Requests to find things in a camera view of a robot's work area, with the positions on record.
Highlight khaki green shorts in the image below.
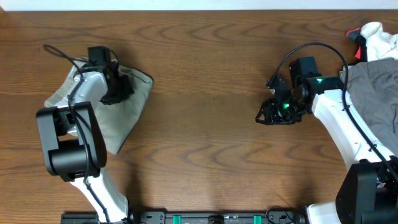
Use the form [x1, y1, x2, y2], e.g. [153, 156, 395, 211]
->
[44, 55, 154, 156]

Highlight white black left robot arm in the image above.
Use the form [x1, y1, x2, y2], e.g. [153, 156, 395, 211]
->
[36, 60, 142, 223]

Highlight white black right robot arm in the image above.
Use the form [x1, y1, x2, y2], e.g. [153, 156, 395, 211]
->
[256, 57, 397, 223]

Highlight grey trousers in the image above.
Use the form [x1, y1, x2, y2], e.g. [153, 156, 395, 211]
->
[347, 59, 397, 155]

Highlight red black garment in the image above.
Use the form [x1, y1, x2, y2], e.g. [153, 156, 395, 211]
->
[346, 28, 368, 62]

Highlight white cloth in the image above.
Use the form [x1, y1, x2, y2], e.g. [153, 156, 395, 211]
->
[360, 22, 397, 62]

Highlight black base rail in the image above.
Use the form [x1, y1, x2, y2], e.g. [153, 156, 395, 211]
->
[60, 208, 308, 224]

